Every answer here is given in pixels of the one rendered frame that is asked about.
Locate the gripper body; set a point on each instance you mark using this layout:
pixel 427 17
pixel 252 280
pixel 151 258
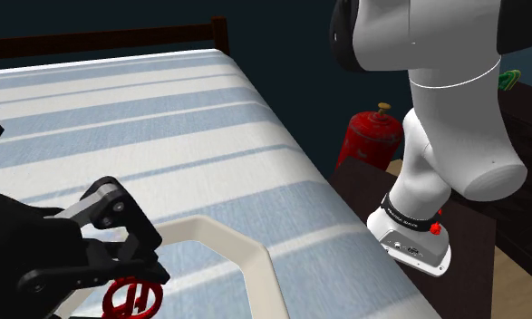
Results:
pixel 22 247

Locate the bed with striped blue cover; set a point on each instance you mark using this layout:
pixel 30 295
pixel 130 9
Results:
pixel 159 132

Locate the dark wooden chest of drawers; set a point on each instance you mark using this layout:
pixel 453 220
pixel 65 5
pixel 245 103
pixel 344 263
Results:
pixel 526 199

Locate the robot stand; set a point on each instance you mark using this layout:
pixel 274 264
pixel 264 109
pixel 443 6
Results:
pixel 362 190

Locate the red gas cylinder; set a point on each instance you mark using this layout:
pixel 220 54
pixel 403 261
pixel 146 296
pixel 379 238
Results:
pixel 371 137

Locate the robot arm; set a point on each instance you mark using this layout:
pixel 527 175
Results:
pixel 451 110

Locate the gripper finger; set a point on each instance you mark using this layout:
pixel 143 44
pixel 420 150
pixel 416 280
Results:
pixel 124 207
pixel 93 274

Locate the red round openwork object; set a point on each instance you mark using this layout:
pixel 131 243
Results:
pixel 115 300

